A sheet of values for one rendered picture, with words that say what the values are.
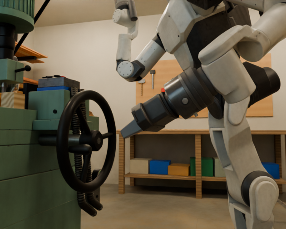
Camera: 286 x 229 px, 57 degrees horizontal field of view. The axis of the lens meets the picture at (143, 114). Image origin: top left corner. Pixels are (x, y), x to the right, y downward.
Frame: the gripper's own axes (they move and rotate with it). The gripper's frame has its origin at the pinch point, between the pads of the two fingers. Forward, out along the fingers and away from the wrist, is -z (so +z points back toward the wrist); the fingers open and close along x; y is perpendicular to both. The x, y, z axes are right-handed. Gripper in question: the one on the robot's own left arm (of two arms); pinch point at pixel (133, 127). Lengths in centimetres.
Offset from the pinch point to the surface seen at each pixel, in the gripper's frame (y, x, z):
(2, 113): 20.9, -4.1, -28.6
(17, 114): 21.2, 0.8, -28.5
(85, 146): 2.2, -1.1, -12.3
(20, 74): 40, 12, -31
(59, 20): 299, 293, -132
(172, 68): 130, 336, -18
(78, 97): 15.4, 2.6, -10.5
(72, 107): 12.9, 0.1, -11.7
